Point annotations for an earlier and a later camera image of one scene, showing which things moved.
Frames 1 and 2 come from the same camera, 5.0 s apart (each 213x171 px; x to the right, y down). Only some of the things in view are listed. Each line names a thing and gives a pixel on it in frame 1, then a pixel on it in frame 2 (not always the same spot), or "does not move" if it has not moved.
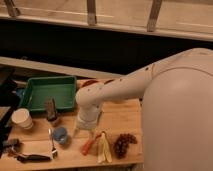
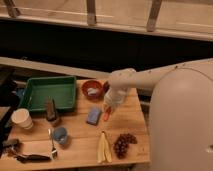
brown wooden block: x=51 y=108 does not move
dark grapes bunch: x=122 y=143 does not move
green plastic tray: x=62 y=89 does not move
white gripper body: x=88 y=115 to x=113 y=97
